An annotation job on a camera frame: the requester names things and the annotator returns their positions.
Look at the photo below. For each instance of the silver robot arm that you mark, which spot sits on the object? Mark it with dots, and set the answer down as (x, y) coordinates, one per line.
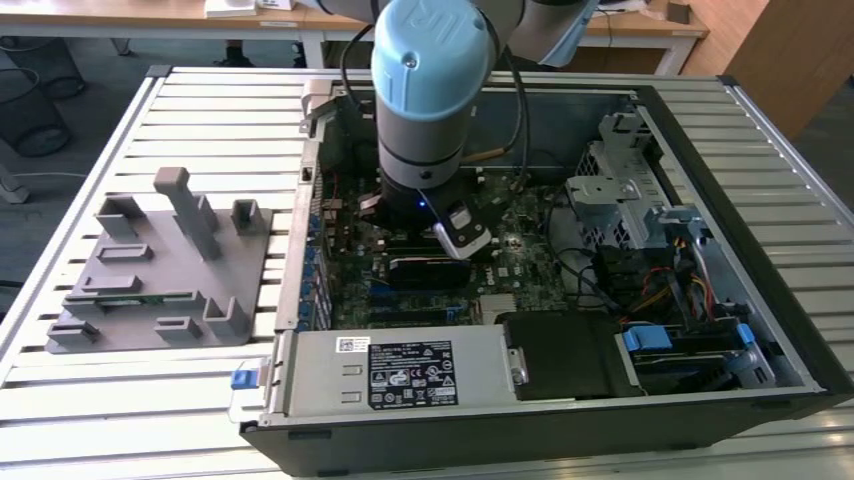
(428, 60)

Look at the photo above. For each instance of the black RAM slot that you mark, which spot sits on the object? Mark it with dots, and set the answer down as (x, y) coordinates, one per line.
(410, 244)
(410, 250)
(410, 255)

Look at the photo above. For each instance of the black graphics card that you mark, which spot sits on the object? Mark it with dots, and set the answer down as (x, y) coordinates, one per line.
(430, 274)

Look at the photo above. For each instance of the black expansion slot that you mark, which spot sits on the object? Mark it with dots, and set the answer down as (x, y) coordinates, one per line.
(408, 316)

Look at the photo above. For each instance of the green motherboard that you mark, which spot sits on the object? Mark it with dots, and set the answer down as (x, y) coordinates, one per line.
(528, 280)

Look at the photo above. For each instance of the silver chipset heatsink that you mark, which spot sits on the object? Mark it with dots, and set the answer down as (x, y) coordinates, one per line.
(500, 304)

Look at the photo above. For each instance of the silver metal drive cage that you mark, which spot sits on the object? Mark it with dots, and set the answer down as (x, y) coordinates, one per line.
(621, 200)

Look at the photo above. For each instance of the silver power supply unit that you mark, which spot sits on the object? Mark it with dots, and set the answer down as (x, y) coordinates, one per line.
(321, 370)

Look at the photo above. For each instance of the grey parts rack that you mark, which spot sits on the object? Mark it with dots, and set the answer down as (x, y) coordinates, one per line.
(167, 260)

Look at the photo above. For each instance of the blue plastic latch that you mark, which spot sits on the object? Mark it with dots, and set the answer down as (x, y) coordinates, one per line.
(243, 380)

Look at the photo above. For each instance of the green RAM stick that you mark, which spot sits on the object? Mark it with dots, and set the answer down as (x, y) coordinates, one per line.
(143, 300)

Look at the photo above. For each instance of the hard disk in blue carrier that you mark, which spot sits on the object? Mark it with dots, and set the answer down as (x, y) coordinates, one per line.
(648, 340)

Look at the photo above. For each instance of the small white printed box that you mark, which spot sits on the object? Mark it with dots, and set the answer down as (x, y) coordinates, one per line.
(277, 4)

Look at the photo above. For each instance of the black PC case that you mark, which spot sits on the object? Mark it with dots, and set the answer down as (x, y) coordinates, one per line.
(534, 440)

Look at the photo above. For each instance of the white cardboard box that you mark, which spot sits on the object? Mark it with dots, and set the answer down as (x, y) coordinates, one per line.
(230, 7)

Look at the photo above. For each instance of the wooden desk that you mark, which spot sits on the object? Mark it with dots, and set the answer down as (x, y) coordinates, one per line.
(654, 27)
(134, 20)

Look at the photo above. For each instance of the blue bay release clip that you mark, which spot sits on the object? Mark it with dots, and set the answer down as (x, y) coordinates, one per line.
(744, 336)

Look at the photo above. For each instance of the small brown box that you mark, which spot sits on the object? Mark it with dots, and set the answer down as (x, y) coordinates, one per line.
(678, 12)

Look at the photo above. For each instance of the black mesh waste bin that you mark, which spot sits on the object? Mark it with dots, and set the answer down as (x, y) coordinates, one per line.
(30, 120)
(61, 65)

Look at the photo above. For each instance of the white stand foot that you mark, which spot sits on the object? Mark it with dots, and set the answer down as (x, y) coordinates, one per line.
(10, 187)

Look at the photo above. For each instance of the wooden cabinet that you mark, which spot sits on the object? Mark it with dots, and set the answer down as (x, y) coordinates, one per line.
(781, 60)

